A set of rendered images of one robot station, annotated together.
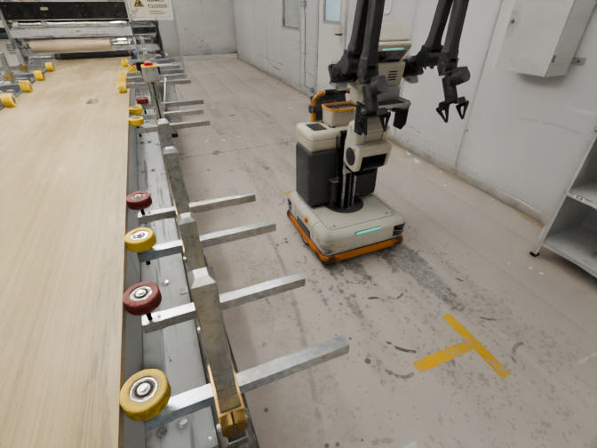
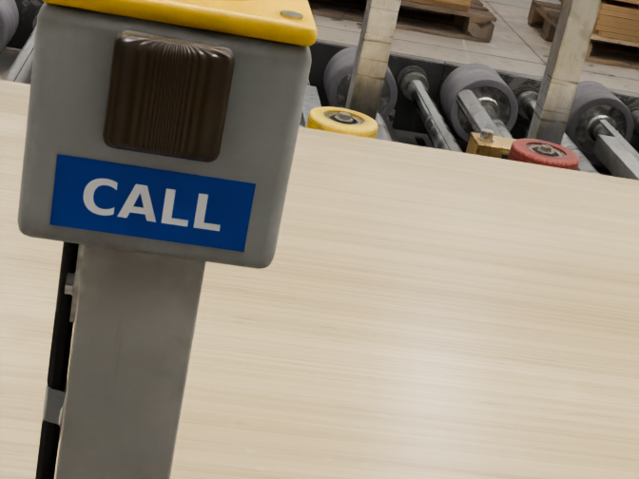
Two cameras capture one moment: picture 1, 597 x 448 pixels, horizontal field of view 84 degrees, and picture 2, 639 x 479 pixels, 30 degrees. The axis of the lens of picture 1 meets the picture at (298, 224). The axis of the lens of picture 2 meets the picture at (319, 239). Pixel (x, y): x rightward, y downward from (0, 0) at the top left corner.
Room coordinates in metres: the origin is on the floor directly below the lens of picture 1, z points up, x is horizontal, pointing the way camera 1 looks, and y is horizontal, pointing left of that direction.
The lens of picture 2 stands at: (1.84, 0.40, 1.29)
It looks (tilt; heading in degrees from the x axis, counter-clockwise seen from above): 22 degrees down; 104
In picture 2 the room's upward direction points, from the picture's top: 12 degrees clockwise
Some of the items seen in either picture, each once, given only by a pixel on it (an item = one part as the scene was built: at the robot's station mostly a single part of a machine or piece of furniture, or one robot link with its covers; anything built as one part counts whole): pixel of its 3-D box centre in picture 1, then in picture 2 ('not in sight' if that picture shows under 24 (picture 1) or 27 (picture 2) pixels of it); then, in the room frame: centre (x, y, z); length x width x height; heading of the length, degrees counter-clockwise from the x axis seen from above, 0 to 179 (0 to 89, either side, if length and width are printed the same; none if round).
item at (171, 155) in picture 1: (187, 226); not in sight; (0.80, 0.33, 0.93); 0.04 x 0.04 x 0.48; 23
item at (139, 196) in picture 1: (141, 209); not in sight; (1.02, 0.56, 0.85); 0.08 x 0.08 x 0.11
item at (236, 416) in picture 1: (227, 396); not in sight; (0.36, 0.14, 0.82); 0.14 x 0.06 x 0.05; 23
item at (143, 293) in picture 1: (146, 308); not in sight; (0.55, 0.37, 0.85); 0.08 x 0.08 x 0.11
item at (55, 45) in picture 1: (92, 44); not in sight; (4.38, 2.40, 1.05); 1.43 x 0.12 x 0.12; 113
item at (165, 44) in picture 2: not in sight; (168, 97); (1.73, 0.67, 1.20); 0.03 x 0.01 x 0.03; 23
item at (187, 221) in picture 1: (203, 298); not in sight; (0.57, 0.23, 0.87); 0.04 x 0.04 x 0.48; 23
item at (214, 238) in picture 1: (210, 240); not in sight; (0.86, 0.28, 0.83); 0.43 x 0.03 x 0.04; 113
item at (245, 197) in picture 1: (199, 207); not in sight; (1.09, 0.38, 0.82); 0.43 x 0.03 x 0.04; 113
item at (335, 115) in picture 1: (341, 114); not in sight; (2.15, -0.27, 0.87); 0.23 x 0.15 x 0.11; 113
